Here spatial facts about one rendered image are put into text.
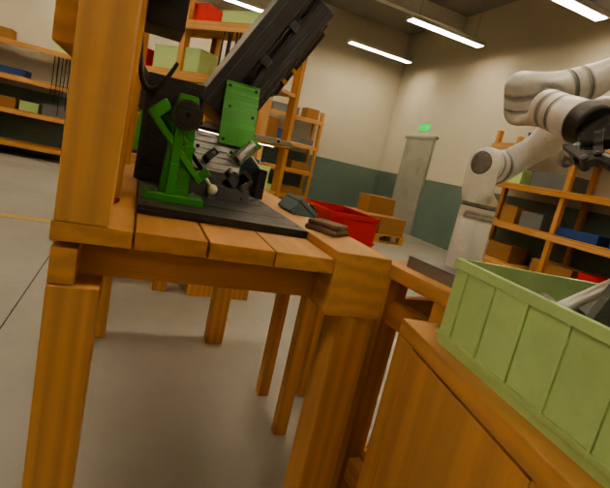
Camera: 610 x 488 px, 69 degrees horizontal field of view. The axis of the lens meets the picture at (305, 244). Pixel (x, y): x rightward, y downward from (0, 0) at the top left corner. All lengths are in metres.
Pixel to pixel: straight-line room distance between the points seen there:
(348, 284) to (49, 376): 0.62
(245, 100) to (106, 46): 0.75
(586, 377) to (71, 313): 0.83
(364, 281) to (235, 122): 0.74
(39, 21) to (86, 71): 9.75
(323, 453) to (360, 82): 10.76
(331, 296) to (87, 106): 0.60
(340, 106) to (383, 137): 1.45
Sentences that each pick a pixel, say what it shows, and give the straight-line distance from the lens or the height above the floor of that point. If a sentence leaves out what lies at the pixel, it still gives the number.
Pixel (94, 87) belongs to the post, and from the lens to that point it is 0.87.
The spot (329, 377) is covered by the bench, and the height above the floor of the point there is 0.60.
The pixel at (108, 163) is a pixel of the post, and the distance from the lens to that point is 0.87.
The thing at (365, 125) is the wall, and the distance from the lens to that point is 11.62.
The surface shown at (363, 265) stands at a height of 0.88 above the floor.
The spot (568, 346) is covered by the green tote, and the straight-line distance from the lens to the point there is 0.69.
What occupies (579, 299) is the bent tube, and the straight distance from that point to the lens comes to 0.75.
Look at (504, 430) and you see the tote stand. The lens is 0.72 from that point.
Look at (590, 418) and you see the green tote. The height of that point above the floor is 0.85.
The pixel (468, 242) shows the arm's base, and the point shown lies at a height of 0.96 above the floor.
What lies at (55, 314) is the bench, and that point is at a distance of 0.95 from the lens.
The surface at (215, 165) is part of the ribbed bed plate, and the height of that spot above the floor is 1.00.
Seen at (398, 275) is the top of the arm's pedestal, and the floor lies 0.83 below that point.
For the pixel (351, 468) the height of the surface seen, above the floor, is 0.22.
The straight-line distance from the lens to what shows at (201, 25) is 4.61.
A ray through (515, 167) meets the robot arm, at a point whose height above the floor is 1.18.
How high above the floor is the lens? 1.07
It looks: 10 degrees down
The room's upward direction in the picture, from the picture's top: 13 degrees clockwise
